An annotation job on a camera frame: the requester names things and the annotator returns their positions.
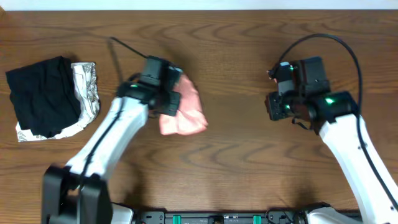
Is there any pink printed t-shirt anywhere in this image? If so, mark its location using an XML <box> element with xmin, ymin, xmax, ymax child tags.
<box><xmin>159</xmin><ymin>74</ymin><xmax>208</xmax><ymax>136</ymax></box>

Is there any white patterned folded garment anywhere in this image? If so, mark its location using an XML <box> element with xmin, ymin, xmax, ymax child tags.
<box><xmin>16</xmin><ymin>62</ymin><xmax>100</xmax><ymax>142</ymax></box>

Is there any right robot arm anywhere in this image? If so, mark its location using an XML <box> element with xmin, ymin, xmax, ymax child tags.
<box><xmin>265</xmin><ymin>57</ymin><xmax>397</xmax><ymax>223</ymax></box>

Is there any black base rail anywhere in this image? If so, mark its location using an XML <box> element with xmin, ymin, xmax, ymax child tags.
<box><xmin>111</xmin><ymin>202</ymin><xmax>363</xmax><ymax>224</ymax></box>

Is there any folded black garment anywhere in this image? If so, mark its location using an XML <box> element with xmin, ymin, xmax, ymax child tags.
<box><xmin>6</xmin><ymin>56</ymin><xmax>81</xmax><ymax>138</ymax></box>

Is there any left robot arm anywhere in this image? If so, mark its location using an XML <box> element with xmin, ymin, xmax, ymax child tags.
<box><xmin>41</xmin><ymin>56</ymin><xmax>183</xmax><ymax>224</ymax></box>

